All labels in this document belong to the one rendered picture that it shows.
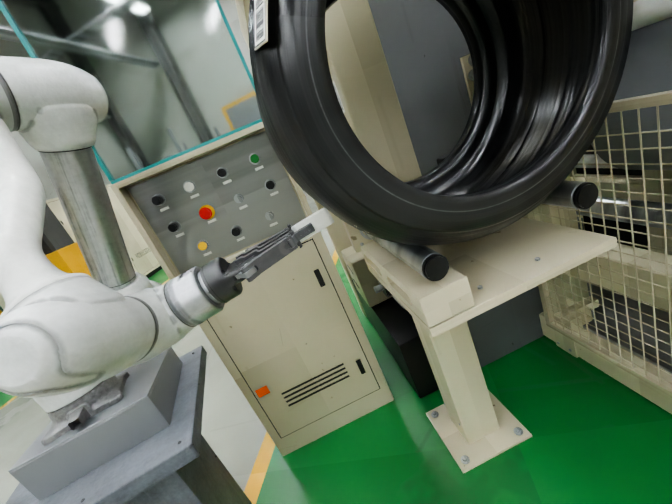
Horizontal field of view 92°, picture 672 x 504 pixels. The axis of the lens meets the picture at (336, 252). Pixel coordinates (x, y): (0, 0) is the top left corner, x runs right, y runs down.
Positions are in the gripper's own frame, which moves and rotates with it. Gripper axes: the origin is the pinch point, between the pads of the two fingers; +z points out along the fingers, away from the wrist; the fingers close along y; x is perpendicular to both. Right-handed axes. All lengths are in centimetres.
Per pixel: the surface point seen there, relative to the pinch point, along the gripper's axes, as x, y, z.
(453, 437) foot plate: 103, 30, 4
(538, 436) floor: 107, 17, 28
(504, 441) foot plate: 104, 20, 18
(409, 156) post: 3.9, 25.8, 30.7
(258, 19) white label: -26.9, -9.9, 7.0
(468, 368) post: 73, 25, 19
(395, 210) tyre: 1.8, -11.9, 10.9
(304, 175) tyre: -8.6, -8.3, 2.5
